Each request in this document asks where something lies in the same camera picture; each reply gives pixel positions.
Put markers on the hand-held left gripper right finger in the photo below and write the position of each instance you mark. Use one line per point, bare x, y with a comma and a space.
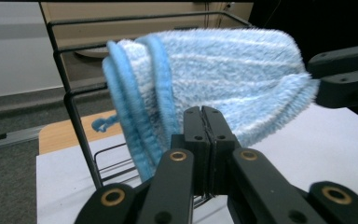
219, 146

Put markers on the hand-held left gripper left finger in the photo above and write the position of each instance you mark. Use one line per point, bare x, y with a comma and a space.
199, 149

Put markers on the light blue fluffy towel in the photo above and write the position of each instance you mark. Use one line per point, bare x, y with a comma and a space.
230, 71

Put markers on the beige cabinet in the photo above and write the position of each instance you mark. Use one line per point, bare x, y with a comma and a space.
121, 29

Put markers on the round grey disc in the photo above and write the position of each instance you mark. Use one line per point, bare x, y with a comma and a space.
90, 53

